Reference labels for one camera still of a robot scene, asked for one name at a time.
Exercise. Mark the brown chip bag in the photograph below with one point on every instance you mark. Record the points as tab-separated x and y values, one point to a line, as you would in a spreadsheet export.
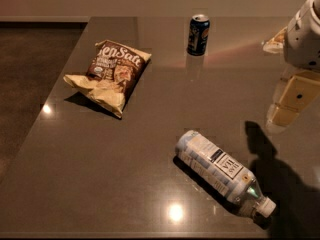
111	76

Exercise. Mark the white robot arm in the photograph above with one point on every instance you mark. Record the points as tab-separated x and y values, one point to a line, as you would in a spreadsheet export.
299	84

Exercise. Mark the blue plastic bottle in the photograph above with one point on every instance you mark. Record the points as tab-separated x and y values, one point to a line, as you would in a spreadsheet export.
235	182

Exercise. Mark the dark blue soda can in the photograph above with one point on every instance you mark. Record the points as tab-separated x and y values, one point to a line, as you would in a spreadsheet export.
198	34

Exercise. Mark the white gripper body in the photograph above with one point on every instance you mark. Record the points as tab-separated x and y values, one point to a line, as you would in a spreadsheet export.
302	41

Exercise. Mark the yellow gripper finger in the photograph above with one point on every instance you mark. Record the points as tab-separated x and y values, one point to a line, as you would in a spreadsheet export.
295	90
276	43

